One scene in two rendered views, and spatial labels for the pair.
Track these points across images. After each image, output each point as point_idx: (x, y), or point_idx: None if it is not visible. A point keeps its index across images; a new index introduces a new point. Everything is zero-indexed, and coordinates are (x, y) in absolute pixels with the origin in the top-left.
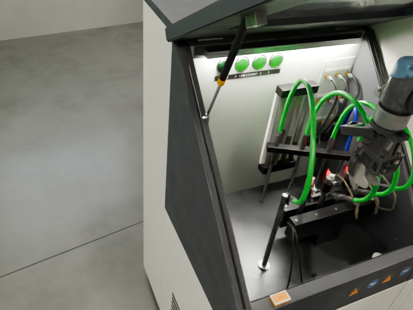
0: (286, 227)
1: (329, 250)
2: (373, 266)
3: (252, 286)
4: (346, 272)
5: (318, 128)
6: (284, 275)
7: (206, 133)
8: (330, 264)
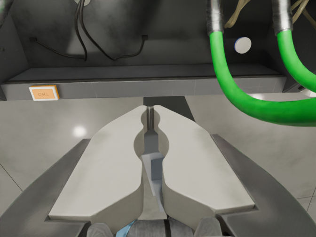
0: None
1: (191, 6)
2: (197, 89)
3: (55, 24)
4: (155, 85)
5: None
6: (106, 23)
7: None
8: (177, 29)
